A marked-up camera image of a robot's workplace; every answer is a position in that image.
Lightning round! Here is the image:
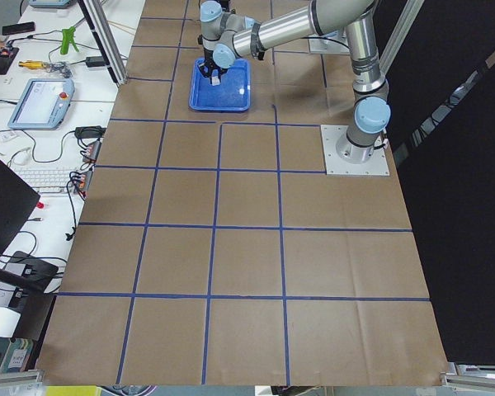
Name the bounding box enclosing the smartphone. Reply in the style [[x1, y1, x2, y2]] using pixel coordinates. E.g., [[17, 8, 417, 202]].
[[2, 21, 35, 35]]

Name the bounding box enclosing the blue plastic tray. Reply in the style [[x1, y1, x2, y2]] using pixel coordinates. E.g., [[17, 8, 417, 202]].
[[188, 57, 251, 112]]

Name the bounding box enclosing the black power adapter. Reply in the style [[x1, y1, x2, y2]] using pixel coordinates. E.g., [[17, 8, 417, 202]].
[[85, 56, 106, 68]]

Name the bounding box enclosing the yellow tool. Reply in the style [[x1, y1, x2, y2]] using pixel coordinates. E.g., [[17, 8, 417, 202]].
[[18, 60, 48, 70]]

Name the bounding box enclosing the teach pendant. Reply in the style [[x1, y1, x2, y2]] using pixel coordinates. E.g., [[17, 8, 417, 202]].
[[7, 78, 75, 130]]

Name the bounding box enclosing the aluminium frame post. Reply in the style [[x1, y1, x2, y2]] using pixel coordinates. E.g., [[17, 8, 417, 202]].
[[78, 0, 128, 87]]

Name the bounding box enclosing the brown paper table cover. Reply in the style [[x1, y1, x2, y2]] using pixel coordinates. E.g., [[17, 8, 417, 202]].
[[37, 1, 446, 386]]

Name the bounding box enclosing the white keyboard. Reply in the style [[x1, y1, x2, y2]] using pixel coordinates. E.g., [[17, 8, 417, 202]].
[[12, 167, 83, 195]]

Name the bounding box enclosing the green handled reach grabber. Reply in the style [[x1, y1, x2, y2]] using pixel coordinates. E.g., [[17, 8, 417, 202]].
[[59, 26, 79, 55]]

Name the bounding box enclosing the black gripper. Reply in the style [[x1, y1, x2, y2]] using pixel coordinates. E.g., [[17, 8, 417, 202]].
[[199, 59, 227, 79]]

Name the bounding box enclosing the black monitor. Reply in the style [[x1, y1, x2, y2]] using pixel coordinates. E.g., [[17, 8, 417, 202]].
[[0, 160, 40, 253]]

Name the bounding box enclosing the black cable bundle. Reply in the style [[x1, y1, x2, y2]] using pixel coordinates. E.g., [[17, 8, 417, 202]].
[[49, 61, 73, 79]]

